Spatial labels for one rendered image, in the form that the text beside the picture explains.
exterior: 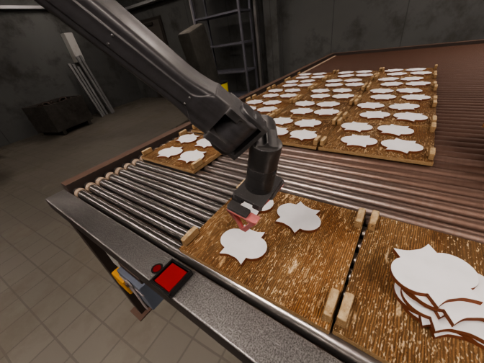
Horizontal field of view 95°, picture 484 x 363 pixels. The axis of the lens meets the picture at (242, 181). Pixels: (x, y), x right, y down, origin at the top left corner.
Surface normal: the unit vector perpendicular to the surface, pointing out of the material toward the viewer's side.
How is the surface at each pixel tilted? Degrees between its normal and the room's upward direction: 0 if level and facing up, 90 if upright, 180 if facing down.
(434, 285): 0
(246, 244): 0
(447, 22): 90
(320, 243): 0
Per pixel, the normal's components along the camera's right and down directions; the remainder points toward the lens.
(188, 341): -0.14, -0.83
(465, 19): -0.49, 0.54
